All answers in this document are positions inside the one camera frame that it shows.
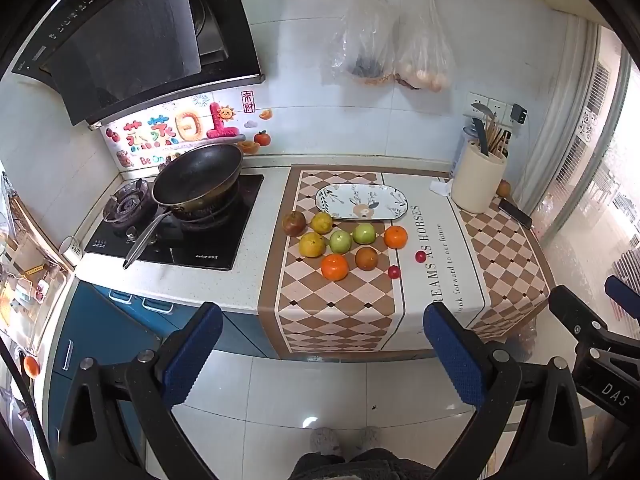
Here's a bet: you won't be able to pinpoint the white mug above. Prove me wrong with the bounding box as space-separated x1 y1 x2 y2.
60 236 83 267

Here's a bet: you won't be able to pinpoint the cream utensil holder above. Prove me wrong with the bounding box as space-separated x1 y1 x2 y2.
451 142 507 214

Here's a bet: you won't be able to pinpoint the bundle of wooden chopsticks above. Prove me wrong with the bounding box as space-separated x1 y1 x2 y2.
487 114 512 157

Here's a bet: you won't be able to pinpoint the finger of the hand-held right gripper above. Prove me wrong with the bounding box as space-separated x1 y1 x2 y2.
548 285 640 362
604 275 640 314

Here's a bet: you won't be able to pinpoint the colourful wall sticker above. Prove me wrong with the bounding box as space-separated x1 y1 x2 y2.
102 92 247 168

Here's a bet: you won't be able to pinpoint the black wok with metal handle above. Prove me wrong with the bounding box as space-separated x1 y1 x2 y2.
122 142 244 270

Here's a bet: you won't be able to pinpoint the sliding glass door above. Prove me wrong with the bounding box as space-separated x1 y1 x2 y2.
520 15 640 261

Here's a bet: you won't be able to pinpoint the refrigerator door with magnets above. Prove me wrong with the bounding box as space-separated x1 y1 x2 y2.
0 160 76 480

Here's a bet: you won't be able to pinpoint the black glass gas stove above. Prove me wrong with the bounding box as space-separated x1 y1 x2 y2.
84 174 265 272

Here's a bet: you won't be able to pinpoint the orange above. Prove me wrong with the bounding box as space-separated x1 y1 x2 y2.
383 225 409 250
320 254 350 281

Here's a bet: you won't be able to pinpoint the checkered printed table runner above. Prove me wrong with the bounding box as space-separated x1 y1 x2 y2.
257 164 556 361

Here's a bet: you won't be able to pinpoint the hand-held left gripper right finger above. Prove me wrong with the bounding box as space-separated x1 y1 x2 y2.
422 302 588 480

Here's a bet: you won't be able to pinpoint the grey spray can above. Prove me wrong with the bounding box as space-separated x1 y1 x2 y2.
449 127 476 179

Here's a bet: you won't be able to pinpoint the brown round fruit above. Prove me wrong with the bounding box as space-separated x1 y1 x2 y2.
355 246 379 272

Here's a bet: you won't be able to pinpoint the clear plastic bag dark contents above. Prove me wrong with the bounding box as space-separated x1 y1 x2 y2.
327 0 401 86

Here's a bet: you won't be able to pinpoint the oval patterned ceramic plate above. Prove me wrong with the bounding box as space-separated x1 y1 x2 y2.
315 183 408 221

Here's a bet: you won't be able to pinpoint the clear plastic bag with eggs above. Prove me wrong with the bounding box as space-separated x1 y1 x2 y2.
395 0 456 93

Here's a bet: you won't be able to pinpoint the person's legs in dark trousers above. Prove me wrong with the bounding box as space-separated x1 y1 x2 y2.
290 450 436 480

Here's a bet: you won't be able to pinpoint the blue kitchen cabinet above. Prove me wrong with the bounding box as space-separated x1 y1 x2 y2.
47 280 266 456

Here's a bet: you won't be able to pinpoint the black smartphone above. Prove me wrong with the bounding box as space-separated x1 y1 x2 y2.
498 198 533 228

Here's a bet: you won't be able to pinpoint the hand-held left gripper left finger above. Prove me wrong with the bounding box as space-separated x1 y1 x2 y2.
57 301 224 480

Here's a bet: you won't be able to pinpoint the black range hood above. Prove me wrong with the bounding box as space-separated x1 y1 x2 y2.
0 0 266 128

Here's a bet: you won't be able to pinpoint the black kitchen knife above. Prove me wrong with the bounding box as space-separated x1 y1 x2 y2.
472 119 491 157

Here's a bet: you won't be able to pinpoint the grey fuzzy slipper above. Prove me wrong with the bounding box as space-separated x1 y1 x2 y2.
310 427 346 461
350 426 383 458

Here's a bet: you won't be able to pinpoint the white wall socket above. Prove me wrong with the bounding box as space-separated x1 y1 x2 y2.
467 92 512 122

